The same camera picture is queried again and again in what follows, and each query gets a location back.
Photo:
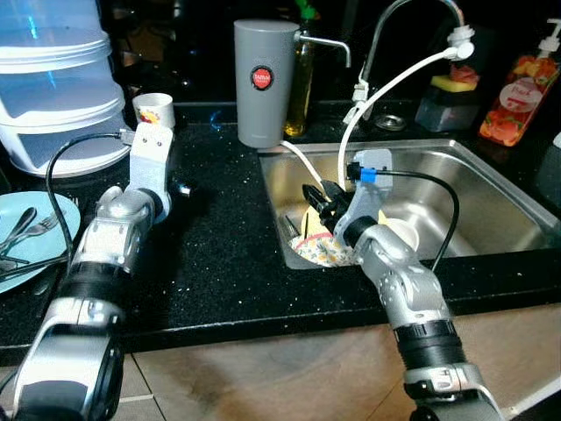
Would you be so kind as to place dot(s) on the stainless steel sink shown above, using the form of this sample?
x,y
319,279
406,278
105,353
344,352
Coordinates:
x,y
491,202

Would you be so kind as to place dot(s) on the floral patterned plate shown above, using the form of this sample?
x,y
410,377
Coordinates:
x,y
320,253

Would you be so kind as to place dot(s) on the white faucet diverter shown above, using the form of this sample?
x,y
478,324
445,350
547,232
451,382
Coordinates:
x,y
460,39

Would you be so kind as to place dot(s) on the grey water filter canister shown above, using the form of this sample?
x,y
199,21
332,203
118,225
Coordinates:
x,y
263,114

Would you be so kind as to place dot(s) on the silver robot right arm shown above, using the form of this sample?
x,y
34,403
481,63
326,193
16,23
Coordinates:
x,y
394,263

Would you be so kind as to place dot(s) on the red scrub pad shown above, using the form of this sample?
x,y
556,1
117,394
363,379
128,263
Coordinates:
x,y
467,74

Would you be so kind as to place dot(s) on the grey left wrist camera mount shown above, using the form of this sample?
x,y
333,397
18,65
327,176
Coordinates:
x,y
151,153

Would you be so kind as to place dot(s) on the yellow oil bottle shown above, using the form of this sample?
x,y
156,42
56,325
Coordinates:
x,y
301,101

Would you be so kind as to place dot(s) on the white stacked plastic container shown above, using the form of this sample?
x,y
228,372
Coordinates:
x,y
53,105

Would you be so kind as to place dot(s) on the chrome gooseneck faucet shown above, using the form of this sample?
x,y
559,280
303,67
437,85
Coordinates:
x,y
370,53

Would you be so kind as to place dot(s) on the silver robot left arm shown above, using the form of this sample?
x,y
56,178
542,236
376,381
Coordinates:
x,y
96,254

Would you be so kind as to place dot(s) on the round metal sink stopper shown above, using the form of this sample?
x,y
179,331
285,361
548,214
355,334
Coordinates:
x,y
390,122

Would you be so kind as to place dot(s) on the steel fork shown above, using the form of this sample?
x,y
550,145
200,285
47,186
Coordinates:
x,y
44,230

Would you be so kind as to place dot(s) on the dark sponge holder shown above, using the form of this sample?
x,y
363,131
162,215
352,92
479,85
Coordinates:
x,y
443,112

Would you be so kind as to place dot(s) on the white cartoon cat cup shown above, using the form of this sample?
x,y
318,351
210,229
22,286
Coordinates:
x,y
156,112

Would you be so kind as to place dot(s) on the yellow plate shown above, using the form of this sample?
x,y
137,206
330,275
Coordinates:
x,y
311,226

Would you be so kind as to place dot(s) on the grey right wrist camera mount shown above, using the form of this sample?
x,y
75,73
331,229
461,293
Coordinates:
x,y
368,189

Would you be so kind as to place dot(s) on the yellow sponge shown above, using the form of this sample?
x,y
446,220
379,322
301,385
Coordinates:
x,y
447,85

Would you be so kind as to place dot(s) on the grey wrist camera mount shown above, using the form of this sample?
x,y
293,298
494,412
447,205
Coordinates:
x,y
151,153
368,189

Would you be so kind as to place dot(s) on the beige cabinet front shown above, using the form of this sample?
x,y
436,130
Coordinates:
x,y
307,368

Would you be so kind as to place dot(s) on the teal plate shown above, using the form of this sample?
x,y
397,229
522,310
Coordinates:
x,y
54,203

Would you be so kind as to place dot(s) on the peach soap pump bottle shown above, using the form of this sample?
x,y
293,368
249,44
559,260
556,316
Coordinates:
x,y
517,96

